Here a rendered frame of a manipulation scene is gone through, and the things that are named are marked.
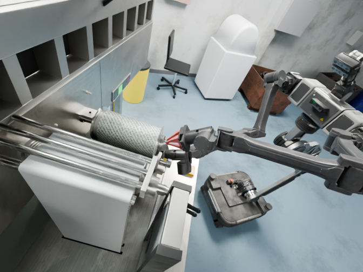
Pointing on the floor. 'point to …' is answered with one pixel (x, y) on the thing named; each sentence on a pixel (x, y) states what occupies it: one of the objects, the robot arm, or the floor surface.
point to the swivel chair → (175, 65)
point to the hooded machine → (227, 59)
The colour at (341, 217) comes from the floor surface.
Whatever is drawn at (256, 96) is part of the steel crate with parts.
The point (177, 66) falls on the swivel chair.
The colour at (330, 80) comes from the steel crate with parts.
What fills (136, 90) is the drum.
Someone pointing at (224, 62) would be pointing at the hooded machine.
